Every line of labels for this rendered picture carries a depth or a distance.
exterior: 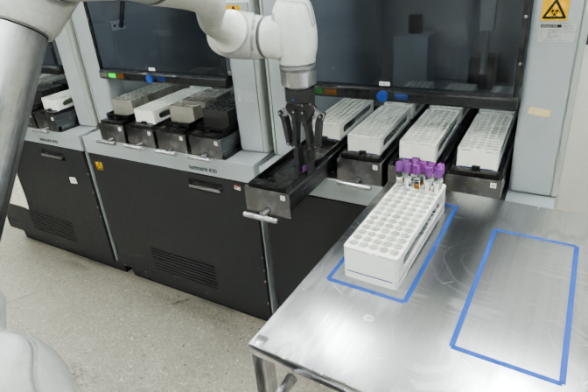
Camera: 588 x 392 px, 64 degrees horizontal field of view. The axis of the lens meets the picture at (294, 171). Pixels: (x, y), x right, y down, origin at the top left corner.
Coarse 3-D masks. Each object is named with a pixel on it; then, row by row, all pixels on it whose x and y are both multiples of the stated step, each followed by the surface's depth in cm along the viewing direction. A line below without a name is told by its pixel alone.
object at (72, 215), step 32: (64, 64) 191; (32, 128) 206; (64, 128) 199; (96, 128) 199; (32, 160) 217; (64, 160) 204; (32, 192) 229; (64, 192) 215; (96, 192) 204; (32, 224) 243; (64, 224) 227; (96, 224) 212; (96, 256) 235
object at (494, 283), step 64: (384, 192) 110; (448, 192) 108; (448, 256) 86; (512, 256) 85; (576, 256) 83; (320, 320) 74; (384, 320) 73; (448, 320) 72; (512, 320) 71; (576, 320) 70; (256, 384) 74; (384, 384) 62; (448, 384) 62; (512, 384) 61; (576, 384) 60
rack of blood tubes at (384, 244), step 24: (408, 192) 96; (432, 192) 96; (384, 216) 89; (408, 216) 88; (432, 216) 94; (360, 240) 82; (384, 240) 82; (408, 240) 81; (360, 264) 81; (384, 264) 78; (408, 264) 82
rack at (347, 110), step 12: (336, 108) 156; (348, 108) 155; (360, 108) 155; (372, 108) 165; (312, 120) 147; (324, 120) 146; (336, 120) 146; (348, 120) 147; (360, 120) 156; (324, 132) 145; (336, 132) 143
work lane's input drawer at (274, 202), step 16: (304, 144) 146; (336, 144) 140; (288, 160) 136; (304, 160) 135; (320, 160) 132; (336, 160) 139; (256, 176) 124; (272, 176) 127; (288, 176) 126; (304, 176) 124; (320, 176) 131; (256, 192) 121; (272, 192) 118; (288, 192) 117; (304, 192) 124; (256, 208) 123; (272, 208) 120; (288, 208) 118
